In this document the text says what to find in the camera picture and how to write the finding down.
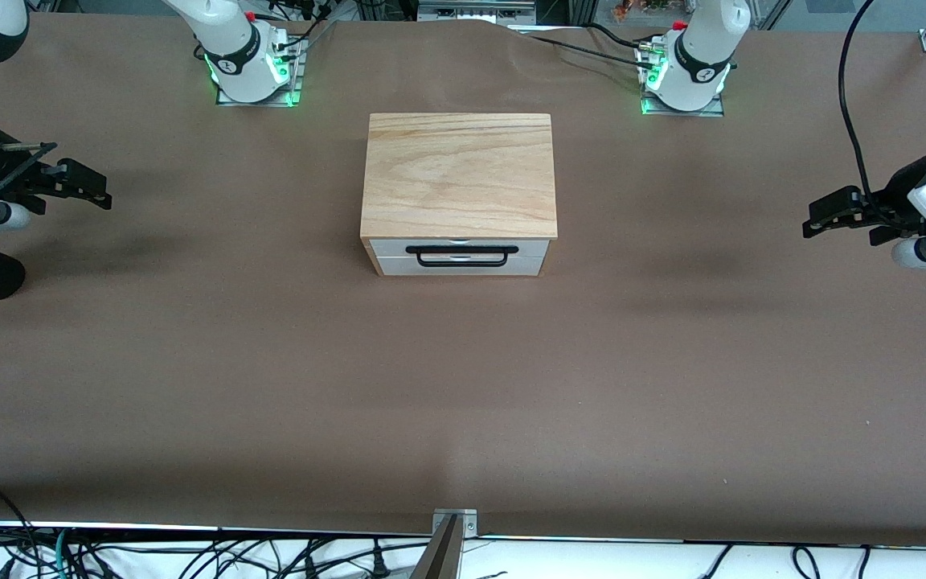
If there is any black cable across mat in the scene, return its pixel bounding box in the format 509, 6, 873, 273
511, 23, 661, 73

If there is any grey electronics box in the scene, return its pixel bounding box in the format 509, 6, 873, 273
416, 0, 539, 26

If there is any small metal bracket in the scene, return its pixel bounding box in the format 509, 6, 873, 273
432, 507, 480, 539

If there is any teal cable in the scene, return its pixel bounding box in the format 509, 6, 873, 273
50, 527, 83, 579

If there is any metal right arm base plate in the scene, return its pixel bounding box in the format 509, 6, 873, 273
215, 34, 304, 109

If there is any wooden drawer cabinet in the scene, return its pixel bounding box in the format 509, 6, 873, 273
359, 113, 559, 279

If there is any white drawer with black handle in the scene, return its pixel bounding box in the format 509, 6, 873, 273
373, 256, 549, 277

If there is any dark wedge-shaped bar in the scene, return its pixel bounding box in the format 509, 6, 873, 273
410, 515, 462, 579

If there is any brown table mat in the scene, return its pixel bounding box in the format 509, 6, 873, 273
0, 11, 926, 549

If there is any black metal drawer handle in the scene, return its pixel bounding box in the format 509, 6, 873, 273
404, 244, 521, 269

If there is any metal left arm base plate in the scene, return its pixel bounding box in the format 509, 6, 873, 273
641, 44, 727, 118

